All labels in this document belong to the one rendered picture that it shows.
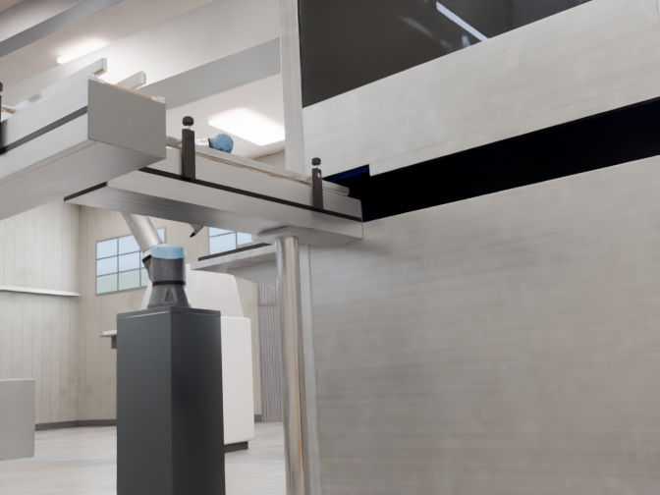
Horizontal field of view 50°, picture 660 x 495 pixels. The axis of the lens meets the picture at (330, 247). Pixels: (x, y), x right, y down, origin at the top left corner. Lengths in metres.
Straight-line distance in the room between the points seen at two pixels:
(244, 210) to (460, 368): 0.54
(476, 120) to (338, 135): 0.37
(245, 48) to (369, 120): 4.29
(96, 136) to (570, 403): 0.94
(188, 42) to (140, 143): 5.40
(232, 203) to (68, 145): 0.43
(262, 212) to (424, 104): 0.46
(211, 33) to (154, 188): 5.05
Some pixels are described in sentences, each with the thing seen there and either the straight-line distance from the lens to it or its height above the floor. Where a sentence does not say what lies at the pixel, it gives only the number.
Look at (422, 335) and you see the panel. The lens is 1.55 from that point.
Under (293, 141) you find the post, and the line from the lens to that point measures 1.86.
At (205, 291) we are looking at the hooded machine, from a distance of 6.18.
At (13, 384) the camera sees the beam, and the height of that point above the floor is 0.54.
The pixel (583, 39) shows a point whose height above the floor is 1.14.
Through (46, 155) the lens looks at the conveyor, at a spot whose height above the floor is 0.85.
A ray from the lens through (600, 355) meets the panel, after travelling 1.39.
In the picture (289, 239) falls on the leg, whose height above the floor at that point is 0.82.
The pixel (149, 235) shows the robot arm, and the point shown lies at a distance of 2.65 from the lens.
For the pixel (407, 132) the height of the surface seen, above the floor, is 1.06.
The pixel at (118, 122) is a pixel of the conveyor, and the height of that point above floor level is 0.88.
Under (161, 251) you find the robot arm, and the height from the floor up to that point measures 0.99.
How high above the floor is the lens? 0.51
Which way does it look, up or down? 11 degrees up
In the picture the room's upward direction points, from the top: 3 degrees counter-clockwise
